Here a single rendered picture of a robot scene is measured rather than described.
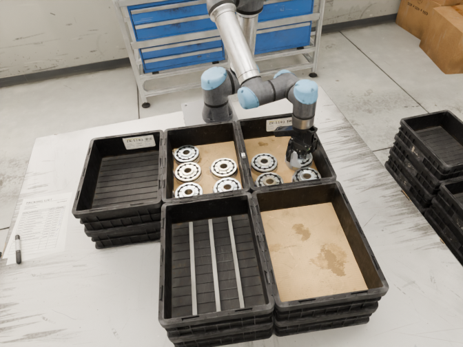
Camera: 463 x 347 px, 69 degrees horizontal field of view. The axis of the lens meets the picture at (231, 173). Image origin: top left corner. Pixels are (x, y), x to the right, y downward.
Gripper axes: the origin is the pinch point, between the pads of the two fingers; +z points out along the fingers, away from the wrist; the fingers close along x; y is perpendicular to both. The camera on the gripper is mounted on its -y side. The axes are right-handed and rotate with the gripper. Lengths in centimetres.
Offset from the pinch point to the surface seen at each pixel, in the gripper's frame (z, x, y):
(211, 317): -8, -65, 23
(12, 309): 15, -104, -37
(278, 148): 2.1, 4.5, -11.4
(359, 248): -4.0, -20.0, 38.9
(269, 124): -4.2, 8.1, -19.0
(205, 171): 2.1, -24.6, -24.8
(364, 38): 85, 286, -110
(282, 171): 2.1, -5.0, -1.3
